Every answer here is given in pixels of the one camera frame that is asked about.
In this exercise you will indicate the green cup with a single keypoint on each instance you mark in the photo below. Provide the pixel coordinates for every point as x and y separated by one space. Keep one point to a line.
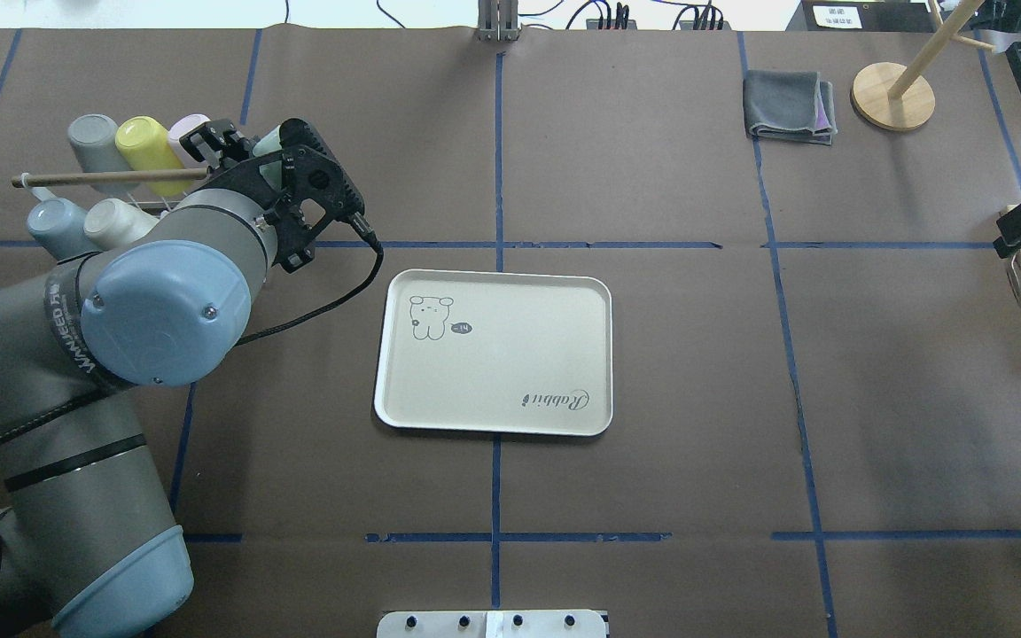
271 172

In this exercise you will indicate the grey cup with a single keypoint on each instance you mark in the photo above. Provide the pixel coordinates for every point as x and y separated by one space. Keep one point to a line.
92 138

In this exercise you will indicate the pink cup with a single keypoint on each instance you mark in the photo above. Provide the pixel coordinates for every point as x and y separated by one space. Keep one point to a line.
178 131

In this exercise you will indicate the aluminium frame post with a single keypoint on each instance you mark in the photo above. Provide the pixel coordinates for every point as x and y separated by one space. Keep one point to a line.
498 21

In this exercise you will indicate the white wire cup rack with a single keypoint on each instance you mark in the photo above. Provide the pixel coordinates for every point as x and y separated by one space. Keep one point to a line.
184 175

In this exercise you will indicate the folded grey cloth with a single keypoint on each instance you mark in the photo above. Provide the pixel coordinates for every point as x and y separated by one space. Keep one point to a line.
789 105

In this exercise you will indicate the yellow cup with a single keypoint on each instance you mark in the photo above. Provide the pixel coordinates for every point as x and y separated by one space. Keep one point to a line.
143 142

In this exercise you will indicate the pedestal base plate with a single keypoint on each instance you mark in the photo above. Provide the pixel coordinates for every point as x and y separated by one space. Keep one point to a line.
495 623

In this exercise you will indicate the blue cup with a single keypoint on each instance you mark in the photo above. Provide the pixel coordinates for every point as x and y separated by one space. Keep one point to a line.
57 224

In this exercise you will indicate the beige cup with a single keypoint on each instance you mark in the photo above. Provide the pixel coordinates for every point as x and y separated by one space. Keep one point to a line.
113 223

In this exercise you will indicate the black power strip box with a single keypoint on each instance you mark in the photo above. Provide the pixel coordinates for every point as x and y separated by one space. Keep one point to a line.
870 16

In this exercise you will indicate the wooden mug tree stand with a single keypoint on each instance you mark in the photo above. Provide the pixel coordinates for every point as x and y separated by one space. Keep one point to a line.
896 97

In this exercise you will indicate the cream rabbit tray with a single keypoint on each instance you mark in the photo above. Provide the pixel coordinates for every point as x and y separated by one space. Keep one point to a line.
496 352

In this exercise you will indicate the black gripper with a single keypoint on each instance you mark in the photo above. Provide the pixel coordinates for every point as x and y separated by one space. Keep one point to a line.
237 176

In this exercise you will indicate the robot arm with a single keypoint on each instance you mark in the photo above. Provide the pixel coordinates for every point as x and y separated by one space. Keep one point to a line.
89 542

